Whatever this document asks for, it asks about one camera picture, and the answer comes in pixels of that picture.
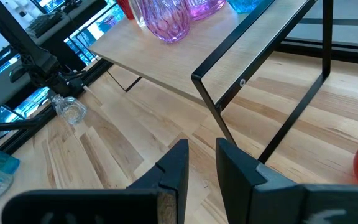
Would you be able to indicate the purple ribbed glass bottle vase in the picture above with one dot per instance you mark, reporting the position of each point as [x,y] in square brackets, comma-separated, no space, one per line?
[204,6]

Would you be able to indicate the clear round swirl glass vase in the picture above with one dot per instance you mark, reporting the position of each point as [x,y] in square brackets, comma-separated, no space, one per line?
[70,109]

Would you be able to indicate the large teal textured glass jar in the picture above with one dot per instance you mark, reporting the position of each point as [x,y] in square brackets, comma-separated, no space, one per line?
[244,4]

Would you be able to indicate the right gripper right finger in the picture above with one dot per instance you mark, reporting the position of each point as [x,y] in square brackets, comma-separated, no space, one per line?
[244,186]

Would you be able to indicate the wooden shelf black metal frame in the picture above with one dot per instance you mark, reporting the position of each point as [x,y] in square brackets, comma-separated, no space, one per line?
[172,62]

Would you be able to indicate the black metal rig frame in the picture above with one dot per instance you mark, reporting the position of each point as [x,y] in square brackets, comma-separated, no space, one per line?
[353,51]

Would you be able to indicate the black computer mouse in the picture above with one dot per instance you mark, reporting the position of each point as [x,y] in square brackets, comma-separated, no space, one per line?
[17,72]

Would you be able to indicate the black keyboard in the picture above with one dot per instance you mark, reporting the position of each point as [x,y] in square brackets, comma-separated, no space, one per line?
[43,23]

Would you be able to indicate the purple twisted glass vase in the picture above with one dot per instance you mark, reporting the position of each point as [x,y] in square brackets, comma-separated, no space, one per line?
[166,18]

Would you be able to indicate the purple faceted cone glass vase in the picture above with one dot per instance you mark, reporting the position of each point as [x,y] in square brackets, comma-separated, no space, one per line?
[109,22]

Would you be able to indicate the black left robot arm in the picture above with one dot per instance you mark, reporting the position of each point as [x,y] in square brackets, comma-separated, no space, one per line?
[42,68]

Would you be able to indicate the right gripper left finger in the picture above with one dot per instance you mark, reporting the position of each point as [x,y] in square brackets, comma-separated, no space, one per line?
[166,174]

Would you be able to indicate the grey side desk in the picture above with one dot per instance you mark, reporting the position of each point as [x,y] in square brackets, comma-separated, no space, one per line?
[2,93]
[73,14]

